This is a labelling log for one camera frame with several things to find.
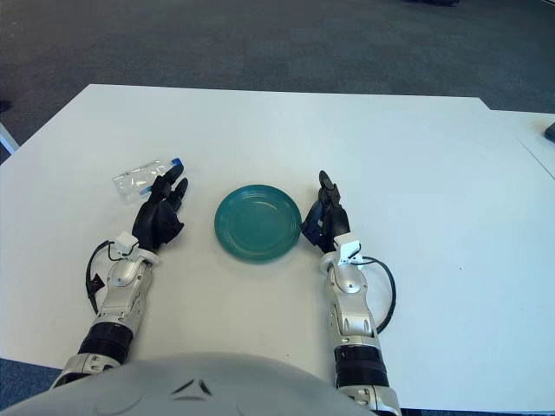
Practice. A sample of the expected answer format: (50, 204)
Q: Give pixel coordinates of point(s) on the clear bottle with blue cap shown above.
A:
(130, 182)

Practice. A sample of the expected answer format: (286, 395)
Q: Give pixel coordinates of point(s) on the white table leg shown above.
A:
(6, 136)

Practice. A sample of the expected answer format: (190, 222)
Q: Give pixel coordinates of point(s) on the dark device on side table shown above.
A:
(550, 131)

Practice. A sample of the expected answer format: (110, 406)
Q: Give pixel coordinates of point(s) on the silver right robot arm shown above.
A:
(351, 303)

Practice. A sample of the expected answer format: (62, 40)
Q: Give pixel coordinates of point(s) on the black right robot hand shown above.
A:
(331, 221)

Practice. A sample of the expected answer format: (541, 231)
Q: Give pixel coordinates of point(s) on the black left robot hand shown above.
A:
(156, 216)

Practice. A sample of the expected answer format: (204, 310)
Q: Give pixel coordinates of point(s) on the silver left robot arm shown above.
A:
(126, 281)

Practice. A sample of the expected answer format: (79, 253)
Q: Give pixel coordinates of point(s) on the grey robot torso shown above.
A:
(173, 390)

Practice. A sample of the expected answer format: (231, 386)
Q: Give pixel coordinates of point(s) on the teal round plate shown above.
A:
(256, 225)

